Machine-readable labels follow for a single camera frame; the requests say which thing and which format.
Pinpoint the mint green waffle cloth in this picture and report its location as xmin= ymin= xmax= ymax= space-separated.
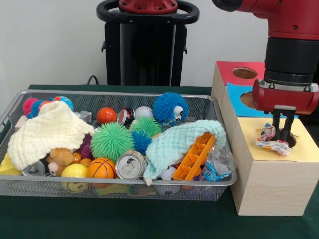
xmin=144 ymin=120 xmax=227 ymax=186

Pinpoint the yellow ball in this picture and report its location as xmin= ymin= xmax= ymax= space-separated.
xmin=61 ymin=163 xmax=89 ymax=179

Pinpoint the clear plastic packet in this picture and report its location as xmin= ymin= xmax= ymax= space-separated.
xmin=202 ymin=144 xmax=239 ymax=181

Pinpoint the white colourful spotted cloth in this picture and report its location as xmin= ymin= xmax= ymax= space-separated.
xmin=255 ymin=123 xmax=293 ymax=157

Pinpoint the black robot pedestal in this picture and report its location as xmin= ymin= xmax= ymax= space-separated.
xmin=96 ymin=0 xmax=200 ymax=86

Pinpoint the clear mesh bin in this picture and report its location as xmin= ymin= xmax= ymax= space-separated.
xmin=0 ymin=90 xmax=238 ymax=202

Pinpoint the small brown teddy bear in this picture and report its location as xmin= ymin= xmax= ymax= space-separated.
xmin=47 ymin=147 xmax=75 ymax=176

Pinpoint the green spiky ball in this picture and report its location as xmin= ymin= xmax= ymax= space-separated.
xmin=90 ymin=122 xmax=136 ymax=164

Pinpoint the red-orange ball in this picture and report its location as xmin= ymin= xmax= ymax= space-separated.
xmin=97 ymin=107 xmax=117 ymax=124

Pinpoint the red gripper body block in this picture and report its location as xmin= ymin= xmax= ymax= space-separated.
xmin=252 ymin=79 xmax=319 ymax=115

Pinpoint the silver drink can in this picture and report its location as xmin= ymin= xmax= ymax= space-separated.
xmin=116 ymin=151 xmax=148 ymax=180

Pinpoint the wooden three-hole box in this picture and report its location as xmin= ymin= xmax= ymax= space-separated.
xmin=211 ymin=61 xmax=319 ymax=216

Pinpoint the orange plastic gear toy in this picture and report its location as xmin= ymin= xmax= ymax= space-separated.
xmin=173 ymin=133 xmax=216 ymax=182

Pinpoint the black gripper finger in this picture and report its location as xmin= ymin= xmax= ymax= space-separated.
xmin=272 ymin=110 xmax=281 ymax=131
xmin=279 ymin=111 xmax=296 ymax=145

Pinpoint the large blue spiky ball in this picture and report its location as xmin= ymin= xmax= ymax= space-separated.
xmin=152 ymin=92 xmax=190 ymax=125

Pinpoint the cream waffle cloth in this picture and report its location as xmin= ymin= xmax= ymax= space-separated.
xmin=7 ymin=100 xmax=95 ymax=171

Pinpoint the small orange basketball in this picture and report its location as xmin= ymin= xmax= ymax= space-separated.
xmin=86 ymin=158 xmax=118 ymax=180

